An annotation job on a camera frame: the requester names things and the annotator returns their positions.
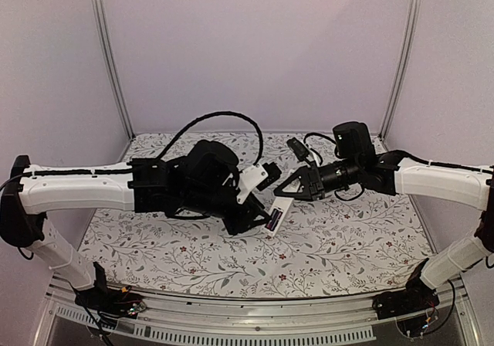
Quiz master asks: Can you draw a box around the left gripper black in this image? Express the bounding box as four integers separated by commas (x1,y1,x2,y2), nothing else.
181,178,272,236

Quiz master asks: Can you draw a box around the white remote control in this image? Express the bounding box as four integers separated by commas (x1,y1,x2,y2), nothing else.
264,197,293,237

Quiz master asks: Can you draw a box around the blue battery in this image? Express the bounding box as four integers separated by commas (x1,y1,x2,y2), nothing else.
266,209,282,231
271,209,283,230

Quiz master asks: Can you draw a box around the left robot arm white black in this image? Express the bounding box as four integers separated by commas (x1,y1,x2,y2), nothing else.
1,141,270,310

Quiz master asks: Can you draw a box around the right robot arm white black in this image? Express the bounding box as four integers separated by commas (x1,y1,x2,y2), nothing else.
274,121,493,312

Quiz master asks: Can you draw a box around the floral patterned table mat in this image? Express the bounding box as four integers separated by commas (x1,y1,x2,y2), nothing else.
76,131,439,299

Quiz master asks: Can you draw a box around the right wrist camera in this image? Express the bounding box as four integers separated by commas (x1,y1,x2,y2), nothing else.
286,137,323,166

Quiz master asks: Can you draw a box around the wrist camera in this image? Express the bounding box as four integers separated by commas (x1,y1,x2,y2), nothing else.
286,137,323,166
236,162,282,205

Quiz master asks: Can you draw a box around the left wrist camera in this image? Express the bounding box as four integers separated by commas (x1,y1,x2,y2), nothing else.
236,162,282,205

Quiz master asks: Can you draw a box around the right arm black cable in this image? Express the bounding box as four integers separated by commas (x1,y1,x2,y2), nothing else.
304,131,367,202

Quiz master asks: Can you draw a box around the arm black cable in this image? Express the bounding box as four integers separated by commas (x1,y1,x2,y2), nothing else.
304,131,367,202
156,110,264,168

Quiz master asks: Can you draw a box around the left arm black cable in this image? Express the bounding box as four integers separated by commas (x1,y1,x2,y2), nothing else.
156,110,264,168

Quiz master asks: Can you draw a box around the front aluminium rail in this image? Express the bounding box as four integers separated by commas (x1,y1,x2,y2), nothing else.
32,276,483,345

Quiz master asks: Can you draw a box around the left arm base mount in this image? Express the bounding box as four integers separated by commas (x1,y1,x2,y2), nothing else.
74,263,147,318

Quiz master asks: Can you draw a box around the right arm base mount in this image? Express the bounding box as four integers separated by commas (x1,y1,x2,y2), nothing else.
372,271,439,320

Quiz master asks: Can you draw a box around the left aluminium frame post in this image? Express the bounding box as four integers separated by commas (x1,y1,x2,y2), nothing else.
91,0,135,140

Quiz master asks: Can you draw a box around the aluminium frame post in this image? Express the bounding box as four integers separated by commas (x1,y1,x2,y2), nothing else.
91,0,135,140
378,0,421,142

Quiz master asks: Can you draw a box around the right aluminium frame post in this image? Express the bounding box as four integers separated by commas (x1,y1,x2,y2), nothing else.
378,0,421,142

